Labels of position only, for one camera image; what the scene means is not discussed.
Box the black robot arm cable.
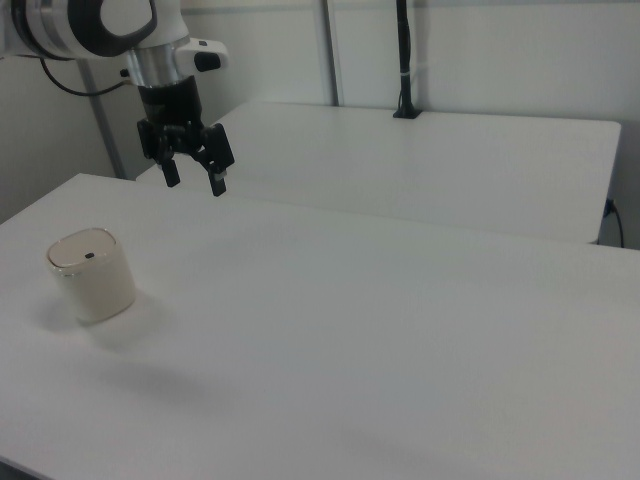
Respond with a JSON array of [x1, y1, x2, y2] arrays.
[[39, 57, 137, 97]]

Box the cream plastic mini trash bin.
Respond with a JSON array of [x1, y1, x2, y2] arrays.
[[45, 226, 138, 324]]

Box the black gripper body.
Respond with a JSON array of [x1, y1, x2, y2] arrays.
[[136, 75, 226, 168]]

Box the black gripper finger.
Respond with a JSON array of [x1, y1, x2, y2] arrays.
[[192, 123, 237, 198], [160, 149, 182, 189]]

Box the grey metal partition post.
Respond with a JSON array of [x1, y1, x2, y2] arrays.
[[316, 0, 347, 108], [76, 59, 127, 180]]

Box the black power cable with plug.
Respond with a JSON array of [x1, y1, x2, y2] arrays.
[[603, 198, 627, 249]]

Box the white side table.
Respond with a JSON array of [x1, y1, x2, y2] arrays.
[[135, 101, 623, 246]]

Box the black pole with clamp base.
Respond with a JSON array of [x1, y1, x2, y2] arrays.
[[391, 0, 424, 120]]

